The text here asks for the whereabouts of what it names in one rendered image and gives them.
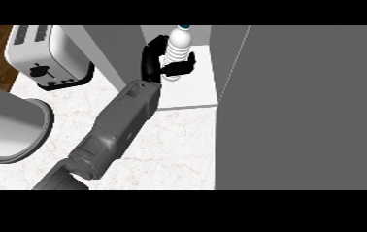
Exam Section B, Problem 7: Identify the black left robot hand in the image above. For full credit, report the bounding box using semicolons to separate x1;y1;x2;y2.
139;34;197;83

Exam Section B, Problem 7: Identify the clear plastic water bottle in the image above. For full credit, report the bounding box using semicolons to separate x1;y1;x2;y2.
159;25;194;83

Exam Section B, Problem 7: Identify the grey round container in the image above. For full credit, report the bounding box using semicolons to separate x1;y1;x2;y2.
0;89;55;165

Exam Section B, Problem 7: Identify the white and black toaster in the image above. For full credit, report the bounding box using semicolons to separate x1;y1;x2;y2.
2;25;95;92

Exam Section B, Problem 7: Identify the grey cabinet door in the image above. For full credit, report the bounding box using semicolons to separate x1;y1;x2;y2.
209;25;367;190

